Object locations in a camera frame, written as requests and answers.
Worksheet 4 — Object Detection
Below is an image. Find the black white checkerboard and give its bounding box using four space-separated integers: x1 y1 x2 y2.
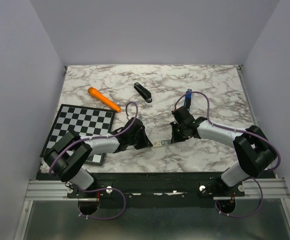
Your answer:
40 104 116 157

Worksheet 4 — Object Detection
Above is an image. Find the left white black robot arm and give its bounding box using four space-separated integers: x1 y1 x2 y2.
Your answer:
43 117 153 198

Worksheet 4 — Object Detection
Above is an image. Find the aluminium frame rail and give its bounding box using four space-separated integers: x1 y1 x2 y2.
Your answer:
25 178 290 202

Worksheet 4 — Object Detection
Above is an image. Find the orange plastic cylinder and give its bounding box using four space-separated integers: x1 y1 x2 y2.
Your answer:
87 87 121 113

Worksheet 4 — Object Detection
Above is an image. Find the white staple box sleeve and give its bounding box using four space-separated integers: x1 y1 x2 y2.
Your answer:
152 141 162 148

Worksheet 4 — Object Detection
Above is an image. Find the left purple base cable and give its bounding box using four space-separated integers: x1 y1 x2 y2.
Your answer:
77 187 127 221

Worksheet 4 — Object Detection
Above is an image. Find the staple tray with staples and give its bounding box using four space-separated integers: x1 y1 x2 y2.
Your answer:
160 140 172 146

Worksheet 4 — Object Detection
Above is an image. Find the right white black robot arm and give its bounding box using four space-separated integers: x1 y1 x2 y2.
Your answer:
170 106 278 196

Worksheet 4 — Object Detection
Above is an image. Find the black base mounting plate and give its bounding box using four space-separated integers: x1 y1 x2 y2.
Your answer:
67 172 245 209

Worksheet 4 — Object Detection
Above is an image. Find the black stapler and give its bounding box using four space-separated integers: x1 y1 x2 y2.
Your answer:
133 82 153 103

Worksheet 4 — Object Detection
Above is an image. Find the blue stapler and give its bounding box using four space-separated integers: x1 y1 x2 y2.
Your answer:
183 89 192 111

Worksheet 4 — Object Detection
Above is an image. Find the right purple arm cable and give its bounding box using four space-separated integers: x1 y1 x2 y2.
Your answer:
174 91 281 176

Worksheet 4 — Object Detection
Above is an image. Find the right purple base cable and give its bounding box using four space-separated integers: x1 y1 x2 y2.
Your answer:
214 176 265 218

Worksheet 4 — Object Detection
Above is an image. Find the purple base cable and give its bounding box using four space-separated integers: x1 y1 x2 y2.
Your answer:
214 176 265 218
77 187 127 221

